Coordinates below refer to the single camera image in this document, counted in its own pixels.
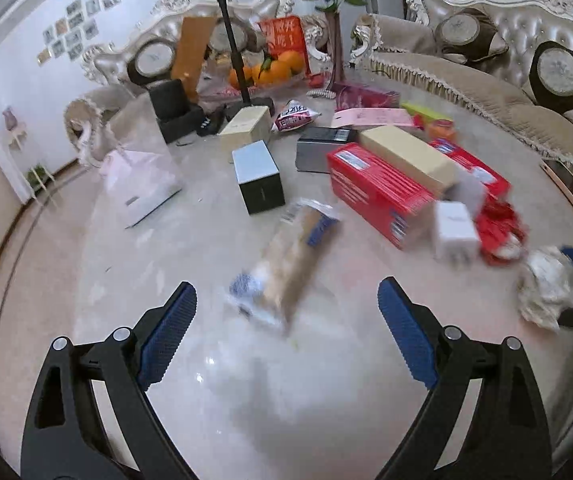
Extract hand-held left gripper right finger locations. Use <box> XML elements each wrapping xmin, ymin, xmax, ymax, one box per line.
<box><xmin>377</xmin><ymin>276</ymin><xmax>552</xmax><ymax>480</ymax></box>

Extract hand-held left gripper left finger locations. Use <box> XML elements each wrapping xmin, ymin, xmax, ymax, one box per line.
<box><xmin>20</xmin><ymin>282</ymin><xmax>198</xmax><ymax>480</ymax></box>

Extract white paper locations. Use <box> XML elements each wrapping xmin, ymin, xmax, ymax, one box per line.
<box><xmin>518</xmin><ymin>245</ymin><xmax>573</xmax><ymax>332</ymax></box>

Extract clear beige snack packet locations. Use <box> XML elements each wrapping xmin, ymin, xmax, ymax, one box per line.
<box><xmin>225</xmin><ymin>199</ymin><xmax>341</xmax><ymax>335</ymax></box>

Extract magenta box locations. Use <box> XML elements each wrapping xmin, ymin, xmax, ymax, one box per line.
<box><xmin>333</xmin><ymin>81</ymin><xmax>401</xmax><ymax>112</ymax></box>

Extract crumpled red wrapper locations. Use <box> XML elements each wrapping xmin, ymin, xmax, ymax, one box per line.
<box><xmin>475</xmin><ymin>199</ymin><xmax>528</xmax><ymax>267</ymax></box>

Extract small white box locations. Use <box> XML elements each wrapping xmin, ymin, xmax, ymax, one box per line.
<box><xmin>433</xmin><ymin>201</ymin><xmax>482</xmax><ymax>264</ymax></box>

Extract flat red and blue box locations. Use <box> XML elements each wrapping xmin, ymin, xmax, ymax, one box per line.
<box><xmin>429</xmin><ymin>139</ymin><xmax>512</xmax><ymax>202</ymax></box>

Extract large red box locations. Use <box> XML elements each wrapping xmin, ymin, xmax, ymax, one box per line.
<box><xmin>327</xmin><ymin>142</ymin><xmax>451</xmax><ymax>252</ymax></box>

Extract white paper bag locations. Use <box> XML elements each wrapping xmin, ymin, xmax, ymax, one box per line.
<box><xmin>103</xmin><ymin>149</ymin><xmax>184</xmax><ymax>229</ymax></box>

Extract long beige box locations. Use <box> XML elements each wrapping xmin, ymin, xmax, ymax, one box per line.
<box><xmin>359</xmin><ymin>125</ymin><xmax>461</xmax><ymax>197</ymax></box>

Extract round brown cushion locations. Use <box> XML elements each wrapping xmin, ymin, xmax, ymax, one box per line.
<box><xmin>521</xmin><ymin>40</ymin><xmax>573</xmax><ymax>114</ymax></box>
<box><xmin>433</xmin><ymin>6</ymin><xmax>511</xmax><ymax>64</ymax></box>
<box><xmin>125</xmin><ymin>39</ymin><xmax>178</xmax><ymax>87</ymax></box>

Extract orange packet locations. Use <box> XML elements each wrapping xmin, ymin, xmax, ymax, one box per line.
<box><xmin>425</xmin><ymin>121</ymin><xmax>461</xmax><ymax>144</ymax></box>

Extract silver and black flat box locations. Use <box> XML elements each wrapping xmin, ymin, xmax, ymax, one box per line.
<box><xmin>295</xmin><ymin>126</ymin><xmax>361</xmax><ymax>174</ymax></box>

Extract ornate cream corner sofa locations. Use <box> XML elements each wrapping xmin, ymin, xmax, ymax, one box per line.
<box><xmin>351</xmin><ymin>0</ymin><xmax>573</xmax><ymax>188</ymax></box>

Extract yellow green box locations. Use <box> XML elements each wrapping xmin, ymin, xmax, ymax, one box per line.
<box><xmin>401</xmin><ymin>102</ymin><xmax>456</xmax><ymax>127</ymax></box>

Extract black remote control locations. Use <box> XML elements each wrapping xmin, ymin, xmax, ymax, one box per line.
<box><xmin>195</xmin><ymin>105</ymin><xmax>226</xmax><ymax>137</ymax></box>

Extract pink paper card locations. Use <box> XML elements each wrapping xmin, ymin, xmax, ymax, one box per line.
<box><xmin>330</xmin><ymin>107</ymin><xmax>416</xmax><ymax>129</ymax></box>

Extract open black box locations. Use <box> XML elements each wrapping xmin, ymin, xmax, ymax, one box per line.
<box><xmin>148</xmin><ymin>79</ymin><xmax>203</xmax><ymax>144</ymax></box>

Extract small beige box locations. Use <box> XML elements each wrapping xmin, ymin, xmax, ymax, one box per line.
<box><xmin>218</xmin><ymin>105</ymin><xmax>273</xmax><ymax>147</ymax></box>

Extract lace covered armchair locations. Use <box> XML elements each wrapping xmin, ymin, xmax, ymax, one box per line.
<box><xmin>63</xmin><ymin>84</ymin><xmax>132</xmax><ymax>167</ymax></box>

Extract red and white snack bag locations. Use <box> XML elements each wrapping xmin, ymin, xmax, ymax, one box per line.
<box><xmin>273</xmin><ymin>99</ymin><xmax>321</xmax><ymax>134</ymax></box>

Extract brown cardboard sheet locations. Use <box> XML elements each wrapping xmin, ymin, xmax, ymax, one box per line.
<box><xmin>170</xmin><ymin>16</ymin><xmax>218</xmax><ymax>104</ymax></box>

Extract pile of oranges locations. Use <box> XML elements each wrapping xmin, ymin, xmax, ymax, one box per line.
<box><xmin>228</xmin><ymin>50</ymin><xmax>308</xmax><ymax>89</ymax></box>

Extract red gift bag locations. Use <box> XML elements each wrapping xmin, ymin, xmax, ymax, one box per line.
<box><xmin>258</xmin><ymin>16</ymin><xmax>313</xmax><ymax>79</ymax></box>

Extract small wall shelf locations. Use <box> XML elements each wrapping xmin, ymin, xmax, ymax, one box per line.
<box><xmin>0</xmin><ymin>106</ymin><xmax>28</xmax><ymax>149</ymax></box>

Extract wall photo frames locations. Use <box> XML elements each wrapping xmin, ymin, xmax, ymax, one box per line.
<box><xmin>35</xmin><ymin>0</ymin><xmax>123</xmax><ymax>67</ymax></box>

